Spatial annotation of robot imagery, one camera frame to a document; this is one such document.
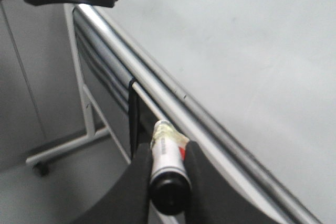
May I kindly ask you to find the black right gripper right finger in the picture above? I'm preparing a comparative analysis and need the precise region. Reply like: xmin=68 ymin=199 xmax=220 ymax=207
xmin=184 ymin=141 xmax=265 ymax=223

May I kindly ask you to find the aluminium whiteboard tray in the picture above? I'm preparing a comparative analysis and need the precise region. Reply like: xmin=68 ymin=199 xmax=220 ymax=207
xmin=74 ymin=4 xmax=319 ymax=223

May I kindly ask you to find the white metal stand frame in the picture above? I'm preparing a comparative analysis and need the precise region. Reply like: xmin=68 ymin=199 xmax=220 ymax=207
xmin=26 ymin=4 xmax=141 ymax=171

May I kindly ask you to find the white dry-erase marker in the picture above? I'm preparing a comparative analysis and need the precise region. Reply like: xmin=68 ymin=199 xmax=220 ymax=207
xmin=149 ymin=120 xmax=191 ymax=216

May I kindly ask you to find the black caster wheel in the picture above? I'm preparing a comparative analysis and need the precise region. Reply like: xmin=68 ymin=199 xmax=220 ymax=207
xmin=32 ymin=162 xmax=49 ymax=177

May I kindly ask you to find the red round magnet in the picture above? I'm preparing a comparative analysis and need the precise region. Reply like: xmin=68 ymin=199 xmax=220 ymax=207
xmin=179 ymin=146 xmax=186 ymax=161

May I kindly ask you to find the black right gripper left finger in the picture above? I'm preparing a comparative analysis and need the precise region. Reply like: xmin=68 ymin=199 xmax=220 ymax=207
xmin=73 ymin=143 xmax=153 ymax=223

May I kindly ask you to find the white whiteboard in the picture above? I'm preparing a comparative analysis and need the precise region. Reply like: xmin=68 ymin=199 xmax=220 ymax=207
xmin=96 ymin=0 xmax=335 ymax=223

